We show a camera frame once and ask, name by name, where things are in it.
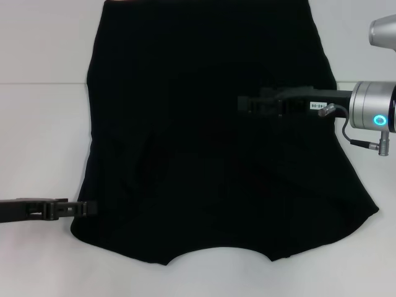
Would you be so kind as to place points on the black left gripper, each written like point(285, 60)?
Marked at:
point(15, 210)

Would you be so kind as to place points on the black t-shirt with FREE print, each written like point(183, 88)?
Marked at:
point(185, 62)

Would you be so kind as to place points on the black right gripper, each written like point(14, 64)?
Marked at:
point(300, 99)

